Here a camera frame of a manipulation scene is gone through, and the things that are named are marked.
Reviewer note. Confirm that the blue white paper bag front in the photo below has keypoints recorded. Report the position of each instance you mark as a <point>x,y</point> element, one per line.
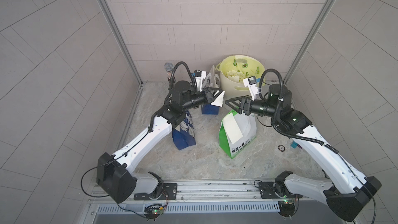
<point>183,135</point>

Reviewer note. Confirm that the blue white paper bag rear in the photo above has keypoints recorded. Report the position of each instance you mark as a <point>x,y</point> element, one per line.
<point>211,80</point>

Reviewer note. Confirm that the blue white paper bag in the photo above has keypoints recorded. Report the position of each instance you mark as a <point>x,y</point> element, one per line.
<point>183,135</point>
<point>211,80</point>

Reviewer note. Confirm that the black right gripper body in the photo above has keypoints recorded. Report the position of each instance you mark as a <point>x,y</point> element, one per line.
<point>248,107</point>

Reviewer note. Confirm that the white takeout receipt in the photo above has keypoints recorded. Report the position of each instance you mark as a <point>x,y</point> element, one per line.
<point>219,96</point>

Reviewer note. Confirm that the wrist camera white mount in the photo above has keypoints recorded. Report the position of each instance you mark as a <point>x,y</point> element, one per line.
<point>251,84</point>
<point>199,76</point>

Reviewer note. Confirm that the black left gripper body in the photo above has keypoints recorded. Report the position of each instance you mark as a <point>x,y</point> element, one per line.
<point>205,92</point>

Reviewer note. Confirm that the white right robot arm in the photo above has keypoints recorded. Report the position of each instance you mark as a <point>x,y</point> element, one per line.
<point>347,191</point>

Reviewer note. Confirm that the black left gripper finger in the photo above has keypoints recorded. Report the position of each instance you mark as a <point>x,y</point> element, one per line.
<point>217,102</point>
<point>217,91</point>

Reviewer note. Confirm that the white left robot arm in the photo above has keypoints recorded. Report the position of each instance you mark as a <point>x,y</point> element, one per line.
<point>116,172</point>

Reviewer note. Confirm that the green white paper bag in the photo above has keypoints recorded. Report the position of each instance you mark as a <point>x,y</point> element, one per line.
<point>236,132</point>

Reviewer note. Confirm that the teal and purple toy blocks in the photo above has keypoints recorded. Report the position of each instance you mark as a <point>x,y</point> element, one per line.
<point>294,144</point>

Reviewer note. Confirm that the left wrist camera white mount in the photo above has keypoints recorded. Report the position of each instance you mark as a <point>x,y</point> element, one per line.
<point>199,76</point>

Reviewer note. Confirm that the white plastic waste bin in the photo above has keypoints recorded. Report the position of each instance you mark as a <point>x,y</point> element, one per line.
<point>233,89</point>

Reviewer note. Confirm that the yellow-green avocado bin liner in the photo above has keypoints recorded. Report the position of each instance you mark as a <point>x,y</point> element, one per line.
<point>241,63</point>

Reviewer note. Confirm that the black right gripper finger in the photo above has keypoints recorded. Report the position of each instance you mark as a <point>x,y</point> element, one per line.
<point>235,105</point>
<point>234,100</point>

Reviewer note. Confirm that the shredded paper pieces in bin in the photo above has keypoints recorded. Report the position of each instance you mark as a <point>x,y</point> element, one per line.
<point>237,76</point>

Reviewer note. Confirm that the glitter microphone on black stand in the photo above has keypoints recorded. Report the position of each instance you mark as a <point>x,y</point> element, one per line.
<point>169,69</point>

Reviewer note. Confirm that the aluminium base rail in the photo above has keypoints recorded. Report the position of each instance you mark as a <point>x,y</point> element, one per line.
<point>206,197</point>

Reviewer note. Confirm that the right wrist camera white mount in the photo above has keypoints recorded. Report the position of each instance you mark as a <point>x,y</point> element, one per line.
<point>251,84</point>

